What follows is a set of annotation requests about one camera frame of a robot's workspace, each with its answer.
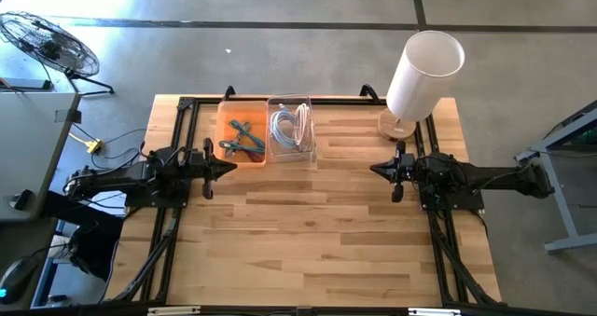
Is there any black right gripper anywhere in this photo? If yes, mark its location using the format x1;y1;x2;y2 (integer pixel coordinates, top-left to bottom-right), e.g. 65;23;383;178
368;140;420;204

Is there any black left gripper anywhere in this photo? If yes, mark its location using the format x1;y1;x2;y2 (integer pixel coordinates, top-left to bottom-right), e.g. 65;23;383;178
186;137;239;201

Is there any teal USB cable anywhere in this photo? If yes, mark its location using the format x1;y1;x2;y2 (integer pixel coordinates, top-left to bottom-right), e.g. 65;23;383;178
227;118;267;151
218;139;267;158

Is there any red USB cable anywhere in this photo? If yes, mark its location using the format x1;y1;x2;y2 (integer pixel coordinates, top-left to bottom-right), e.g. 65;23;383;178
242;148;267;164

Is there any light blue cable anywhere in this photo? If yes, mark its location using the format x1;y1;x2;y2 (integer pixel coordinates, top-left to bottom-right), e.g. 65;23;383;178
270;103;299;151

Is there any orange translucent plastic bin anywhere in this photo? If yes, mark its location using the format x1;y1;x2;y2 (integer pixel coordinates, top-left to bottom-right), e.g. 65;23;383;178
214;100;270;170

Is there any clear plastic bin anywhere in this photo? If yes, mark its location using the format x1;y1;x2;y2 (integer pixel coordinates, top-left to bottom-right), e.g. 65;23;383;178
265;93;320;165

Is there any white shade wooden base lamp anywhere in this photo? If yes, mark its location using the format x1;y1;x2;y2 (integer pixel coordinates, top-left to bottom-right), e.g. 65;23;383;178
376;29;466;144

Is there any white box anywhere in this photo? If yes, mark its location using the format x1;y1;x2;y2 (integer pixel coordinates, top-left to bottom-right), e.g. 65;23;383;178
89;189;128;217

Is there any silver metal plate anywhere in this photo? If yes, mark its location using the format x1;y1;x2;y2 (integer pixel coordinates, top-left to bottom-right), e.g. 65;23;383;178
407;307;464;316
146;306;202;316

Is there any black office chair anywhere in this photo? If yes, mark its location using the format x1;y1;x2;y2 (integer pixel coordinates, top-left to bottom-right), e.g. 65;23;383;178
40;189;126;281

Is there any grey metal table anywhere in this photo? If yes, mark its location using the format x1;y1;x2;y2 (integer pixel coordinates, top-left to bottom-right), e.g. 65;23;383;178
514;98;597;254

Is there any grey desk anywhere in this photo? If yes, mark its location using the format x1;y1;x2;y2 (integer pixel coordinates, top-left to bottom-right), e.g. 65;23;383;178
0;91;83;225

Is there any small black device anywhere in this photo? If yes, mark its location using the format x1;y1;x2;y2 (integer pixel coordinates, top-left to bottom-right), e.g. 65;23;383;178
9;188;35;212

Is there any black floor fan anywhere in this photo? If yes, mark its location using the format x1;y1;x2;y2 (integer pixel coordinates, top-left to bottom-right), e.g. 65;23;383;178
0;9;116;97

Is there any black computer mouse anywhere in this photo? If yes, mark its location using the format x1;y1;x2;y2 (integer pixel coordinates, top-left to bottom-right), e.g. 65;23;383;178
0;254;39;306

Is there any yellow plug cable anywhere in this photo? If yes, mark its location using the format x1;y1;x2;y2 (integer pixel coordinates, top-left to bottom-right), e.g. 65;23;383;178
68;131;104;156

